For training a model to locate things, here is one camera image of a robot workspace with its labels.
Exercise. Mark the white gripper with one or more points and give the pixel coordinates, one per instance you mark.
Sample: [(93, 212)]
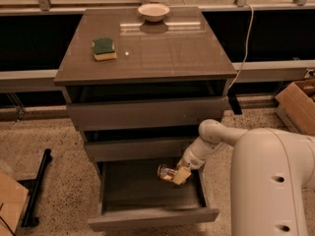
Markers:
[(192, 157)]

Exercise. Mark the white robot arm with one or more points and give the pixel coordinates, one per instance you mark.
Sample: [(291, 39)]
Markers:
[(268, 170)]

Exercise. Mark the middle drawer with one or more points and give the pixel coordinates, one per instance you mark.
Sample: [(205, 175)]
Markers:
[(128, 144)]

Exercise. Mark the open bottom drawer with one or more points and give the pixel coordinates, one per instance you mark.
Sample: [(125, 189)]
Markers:
[(132, 196)]

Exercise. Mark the top drawer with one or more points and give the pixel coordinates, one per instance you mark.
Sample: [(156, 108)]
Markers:
[(148, 105)]

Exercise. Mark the grey drawer cabinet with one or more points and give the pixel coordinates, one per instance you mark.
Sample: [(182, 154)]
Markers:
[(180, 48)]

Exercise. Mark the cardboard box right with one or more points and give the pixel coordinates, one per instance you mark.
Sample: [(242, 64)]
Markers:
[(296, 101)]

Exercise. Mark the green yellow sponge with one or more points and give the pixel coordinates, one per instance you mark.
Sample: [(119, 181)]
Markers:
[(103, 49)]

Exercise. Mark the black metal bar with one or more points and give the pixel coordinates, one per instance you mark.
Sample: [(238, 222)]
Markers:
[(34, 186)]

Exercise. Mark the white bowl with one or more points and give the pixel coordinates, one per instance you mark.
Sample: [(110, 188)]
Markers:
[(153, 12)]

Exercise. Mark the black cabinet bracket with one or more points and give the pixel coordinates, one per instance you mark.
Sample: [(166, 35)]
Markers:
[(234, 104)]

